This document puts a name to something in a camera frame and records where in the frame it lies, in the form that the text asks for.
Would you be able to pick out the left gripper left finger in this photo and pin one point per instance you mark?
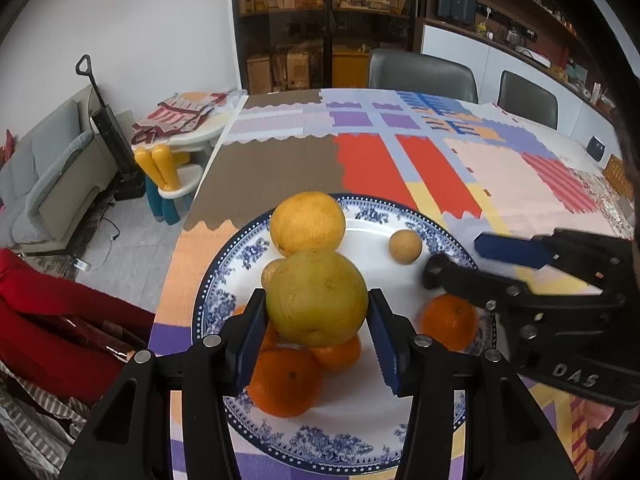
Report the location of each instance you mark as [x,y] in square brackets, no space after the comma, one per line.
[214,367]

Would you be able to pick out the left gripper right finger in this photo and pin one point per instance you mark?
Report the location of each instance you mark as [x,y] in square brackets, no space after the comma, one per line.
[419,367]

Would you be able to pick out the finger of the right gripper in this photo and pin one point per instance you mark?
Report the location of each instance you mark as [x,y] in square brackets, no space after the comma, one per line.
[490,292]
[600,260]

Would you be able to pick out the yellow-green pear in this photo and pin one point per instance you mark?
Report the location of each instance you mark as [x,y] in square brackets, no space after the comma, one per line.
[317,298]

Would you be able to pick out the large yellow orange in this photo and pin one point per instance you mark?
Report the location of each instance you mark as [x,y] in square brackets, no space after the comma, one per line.
[307,220]

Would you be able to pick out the right hand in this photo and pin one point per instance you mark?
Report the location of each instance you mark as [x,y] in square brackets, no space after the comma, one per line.
[607,426]

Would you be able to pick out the floral patterned placemat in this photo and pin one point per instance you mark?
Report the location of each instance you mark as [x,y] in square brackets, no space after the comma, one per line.
[616,209]

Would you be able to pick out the lone orange tangerine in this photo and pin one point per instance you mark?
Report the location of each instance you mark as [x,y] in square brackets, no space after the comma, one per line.
[451,321]

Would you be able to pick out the orange tangerine upper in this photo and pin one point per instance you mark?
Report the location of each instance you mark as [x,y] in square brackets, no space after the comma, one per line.
[267,334]

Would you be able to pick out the orange tangerine lower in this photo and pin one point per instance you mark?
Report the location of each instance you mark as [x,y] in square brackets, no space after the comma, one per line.
[286,382]

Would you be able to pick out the orange tangerine middle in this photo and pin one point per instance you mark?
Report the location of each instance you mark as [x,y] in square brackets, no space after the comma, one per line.
[338,358]

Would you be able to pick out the blue white porcelain plate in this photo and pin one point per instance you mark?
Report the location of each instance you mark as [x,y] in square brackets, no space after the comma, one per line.
[357,425]

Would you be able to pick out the woven wicker basket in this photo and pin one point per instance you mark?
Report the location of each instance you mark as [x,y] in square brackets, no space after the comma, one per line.
[614,173]

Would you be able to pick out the brown kiwi left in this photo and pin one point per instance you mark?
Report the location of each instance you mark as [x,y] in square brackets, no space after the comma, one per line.
[268,271]

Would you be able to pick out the brown kiwi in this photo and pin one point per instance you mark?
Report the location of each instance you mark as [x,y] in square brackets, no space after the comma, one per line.
[405,246]
[268,271]

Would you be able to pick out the brown kiwi near centre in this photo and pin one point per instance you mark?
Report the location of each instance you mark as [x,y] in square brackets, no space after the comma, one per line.
[405,246]

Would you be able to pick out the dark blue mug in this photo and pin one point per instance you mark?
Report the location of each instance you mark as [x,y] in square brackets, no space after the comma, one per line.
[595,149]

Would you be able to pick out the colourful patchwork tablecloth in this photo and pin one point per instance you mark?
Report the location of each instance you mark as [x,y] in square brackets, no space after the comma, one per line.
[448,170]

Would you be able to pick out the yellow children's chair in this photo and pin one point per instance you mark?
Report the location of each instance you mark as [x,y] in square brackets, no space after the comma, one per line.
[169,177]

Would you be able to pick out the grey chair right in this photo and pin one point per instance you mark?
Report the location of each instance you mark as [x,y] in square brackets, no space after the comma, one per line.
[521,97]

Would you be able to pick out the grey chair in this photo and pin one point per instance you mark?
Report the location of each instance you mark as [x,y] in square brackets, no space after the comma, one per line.
[416,72]
[521,97]

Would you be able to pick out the black upright vacuum cleaner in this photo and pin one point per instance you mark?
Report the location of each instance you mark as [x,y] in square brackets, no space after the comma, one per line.
[131,178]

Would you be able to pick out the grey sofa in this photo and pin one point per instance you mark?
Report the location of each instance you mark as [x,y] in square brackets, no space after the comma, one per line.
[53,177]

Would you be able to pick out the grey chair left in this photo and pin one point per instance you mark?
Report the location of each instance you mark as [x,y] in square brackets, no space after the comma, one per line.
[416,72]

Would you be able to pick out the folded red striped cloth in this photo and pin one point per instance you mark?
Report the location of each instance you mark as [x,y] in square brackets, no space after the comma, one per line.
[187,116]

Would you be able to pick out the dark wooden glass cabinet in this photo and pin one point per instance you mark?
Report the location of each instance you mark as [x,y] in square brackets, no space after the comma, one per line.
[313,44]

